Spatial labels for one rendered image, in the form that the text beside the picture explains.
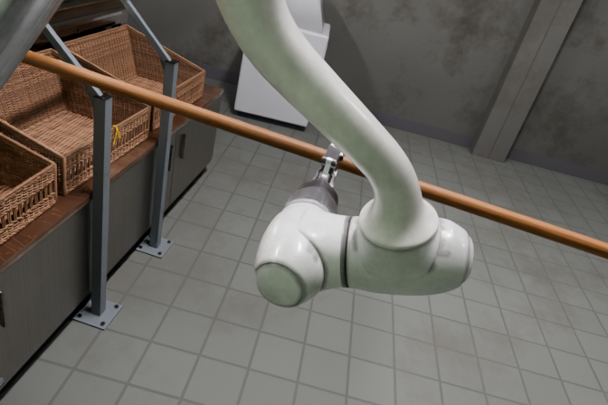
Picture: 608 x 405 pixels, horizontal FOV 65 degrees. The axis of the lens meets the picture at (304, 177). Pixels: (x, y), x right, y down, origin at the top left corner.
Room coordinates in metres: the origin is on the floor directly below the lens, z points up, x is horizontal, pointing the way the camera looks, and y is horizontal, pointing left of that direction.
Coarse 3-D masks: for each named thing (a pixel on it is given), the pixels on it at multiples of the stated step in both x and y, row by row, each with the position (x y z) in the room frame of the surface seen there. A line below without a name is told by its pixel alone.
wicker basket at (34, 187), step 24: (0, 144) 1.26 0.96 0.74; (0, 168) 1.26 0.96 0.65; (24, 168) 1.25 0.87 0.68; (48, 168) 1.21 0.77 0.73; (0, 192) 1.22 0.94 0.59; (24, 192) 1.10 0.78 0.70; (48, 192) 1.24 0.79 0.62; (0, 216) 1.01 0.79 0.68; (24, 216) 1.10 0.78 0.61; (0, 240) 1.00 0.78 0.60
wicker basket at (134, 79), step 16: (112, 32) 2.35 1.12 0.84; (128, 32) 2.49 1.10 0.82; (80, 48) 2.08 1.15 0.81; (96, 48) 2.19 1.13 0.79; (128, 48) 2.46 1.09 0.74; (96, 64) 2.17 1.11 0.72; (112, 64) 2.29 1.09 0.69; (128, 64) 2.43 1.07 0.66; (192, 64) 2.44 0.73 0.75; (128, 80) 2.38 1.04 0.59; (144, 80) 2.43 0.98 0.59; (176, 80) 2.46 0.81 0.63; (192, 80) 2.27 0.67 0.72; (176, 96) 2.12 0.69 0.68; (192, 96) 2.31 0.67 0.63; (160, 112) 1.97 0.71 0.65
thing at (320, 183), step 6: (318, 174) 0.73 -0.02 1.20; (330, 174) 0.74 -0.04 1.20; (312, 180) 0.72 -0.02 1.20; (318, 180) 0.72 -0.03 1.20; (324, 180) 0.72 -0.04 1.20; (300, 186) 0.71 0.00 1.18; (306, 186) 0.69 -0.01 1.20; (312, 186) 0.69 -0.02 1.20; (318, 186) 0.69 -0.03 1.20; (324, 186) 0.70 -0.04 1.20; (330, 186) 0.71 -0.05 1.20; (330, 192) 0.70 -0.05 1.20; (336, 198) 0.70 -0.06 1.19
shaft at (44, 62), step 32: (32, 64) 0.94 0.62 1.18; (64, 64) 0.94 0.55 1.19; (128, 96) 0.92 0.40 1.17; (160, 96) 0.92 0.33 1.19; (224, 128) 0.90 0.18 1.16; (256, 128) 0.90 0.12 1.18; (320, 160) 0.88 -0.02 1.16; (448, 192) 0.86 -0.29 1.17; (512, 224) 0.84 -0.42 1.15; (544, 224) 0.84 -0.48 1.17
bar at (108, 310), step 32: (64, 0) 1.49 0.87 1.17; (96, 0) 1.65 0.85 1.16; (128, 0) 1.85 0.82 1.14; (96, 96) 1.33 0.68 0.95; (96, 128) 1.33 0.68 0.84; (160, 128) 1.81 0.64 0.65; (96, 160) 1.33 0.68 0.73; (160, 160) 1.81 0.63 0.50; (96, 192) 1.33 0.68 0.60; (160, 192) 1.81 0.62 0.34; (96, 224) 1.33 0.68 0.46; (160, 224) 1.82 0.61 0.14; (96, 256) 1.33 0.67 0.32; (160, 256) 1.76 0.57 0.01; (96, 288) 1.33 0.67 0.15; (96, 320) 1.30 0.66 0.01
